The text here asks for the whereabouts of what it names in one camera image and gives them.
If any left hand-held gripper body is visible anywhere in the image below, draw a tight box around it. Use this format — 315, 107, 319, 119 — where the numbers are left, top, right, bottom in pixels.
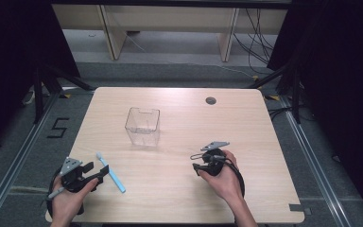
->
58, 156, 104, 194

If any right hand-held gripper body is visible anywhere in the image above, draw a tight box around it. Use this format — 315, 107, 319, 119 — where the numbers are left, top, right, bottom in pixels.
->
199, 141, 231, 177

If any light blue toothbrush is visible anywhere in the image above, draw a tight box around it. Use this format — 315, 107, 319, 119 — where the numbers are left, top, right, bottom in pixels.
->
95, 151, 128, 194

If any person's left hand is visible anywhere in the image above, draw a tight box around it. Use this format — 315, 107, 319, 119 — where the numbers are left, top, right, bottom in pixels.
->
50, 178, 99, 226

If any person's right hand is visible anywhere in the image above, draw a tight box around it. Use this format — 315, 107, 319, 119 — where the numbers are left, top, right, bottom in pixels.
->
198, 149, 244, 203

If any clear plastic container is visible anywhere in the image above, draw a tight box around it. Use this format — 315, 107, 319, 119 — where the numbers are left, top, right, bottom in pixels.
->
124, 106, 162, 148

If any black metal stand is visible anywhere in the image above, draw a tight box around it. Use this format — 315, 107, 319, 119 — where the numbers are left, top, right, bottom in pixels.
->
248, 58, 303, 125
32, 61, 96, 125

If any grey tape piece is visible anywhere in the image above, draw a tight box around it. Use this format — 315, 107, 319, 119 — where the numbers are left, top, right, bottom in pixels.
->
288, 203, 313, 217

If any black curtain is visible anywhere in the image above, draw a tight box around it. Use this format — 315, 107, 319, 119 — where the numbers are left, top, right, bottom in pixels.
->
266, 0, 363, 220
0, 0, 82, 160

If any beige wooden bench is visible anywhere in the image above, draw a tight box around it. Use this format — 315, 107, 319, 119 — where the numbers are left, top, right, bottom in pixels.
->
51, 2, 289, 63

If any grey cable plug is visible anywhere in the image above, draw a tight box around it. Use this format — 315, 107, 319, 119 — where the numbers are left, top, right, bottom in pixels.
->
45, 186, 66, 201

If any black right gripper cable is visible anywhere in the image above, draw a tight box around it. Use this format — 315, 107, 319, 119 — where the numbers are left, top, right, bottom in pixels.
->
226, 158, 247, 199

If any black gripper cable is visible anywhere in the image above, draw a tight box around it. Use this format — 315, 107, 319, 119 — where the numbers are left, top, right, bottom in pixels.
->
226, 158, 247, 199
45, 166, 64, 219

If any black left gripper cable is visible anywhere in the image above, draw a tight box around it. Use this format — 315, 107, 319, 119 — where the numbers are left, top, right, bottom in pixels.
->
45, 166, 64, 219

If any metal floor rail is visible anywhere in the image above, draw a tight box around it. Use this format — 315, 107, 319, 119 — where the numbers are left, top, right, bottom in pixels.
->
0, 90, 61, 227
278, 94, 355, 227

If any bundle of black cables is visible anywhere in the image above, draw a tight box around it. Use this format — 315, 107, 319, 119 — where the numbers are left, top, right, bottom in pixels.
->
232, 8, 279, 76

